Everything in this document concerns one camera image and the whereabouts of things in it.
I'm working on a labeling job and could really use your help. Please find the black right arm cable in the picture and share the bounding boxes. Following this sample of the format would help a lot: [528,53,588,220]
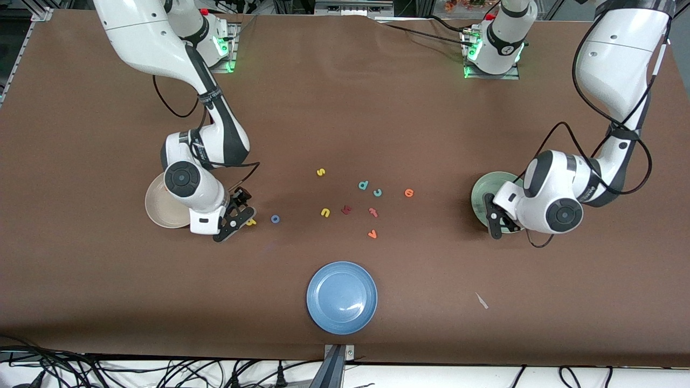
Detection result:
[153,74,261,190]

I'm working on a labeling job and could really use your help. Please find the green round plate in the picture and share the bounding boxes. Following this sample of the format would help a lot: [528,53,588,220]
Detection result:
[471,171,534,234]

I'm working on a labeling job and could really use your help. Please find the black cable to arm base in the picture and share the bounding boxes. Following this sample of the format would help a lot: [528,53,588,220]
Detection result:
[377,15,475,49]

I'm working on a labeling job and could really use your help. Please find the metal camera pole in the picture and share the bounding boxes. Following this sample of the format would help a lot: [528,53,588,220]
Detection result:
[310,344,356,388]

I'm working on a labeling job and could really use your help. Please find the brown table cover sheet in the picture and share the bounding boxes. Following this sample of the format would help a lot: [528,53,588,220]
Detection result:
[0,10,690,368]

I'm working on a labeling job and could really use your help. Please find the grey metal box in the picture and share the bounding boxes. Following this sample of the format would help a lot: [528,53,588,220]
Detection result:
[315,0,395,17]

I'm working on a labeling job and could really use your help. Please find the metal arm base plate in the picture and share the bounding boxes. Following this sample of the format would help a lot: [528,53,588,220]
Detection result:
[463,27,521,80]
[208,23,240,74]

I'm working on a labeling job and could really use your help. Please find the beige round plate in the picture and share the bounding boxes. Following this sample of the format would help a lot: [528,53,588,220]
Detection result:
[144,171,192,228]

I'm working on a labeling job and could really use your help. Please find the blue round plate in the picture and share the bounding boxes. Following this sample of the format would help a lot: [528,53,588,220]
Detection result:
[306,261,378,335]

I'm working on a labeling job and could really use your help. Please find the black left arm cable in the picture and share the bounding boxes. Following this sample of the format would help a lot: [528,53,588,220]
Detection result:
[517,0,672,248]

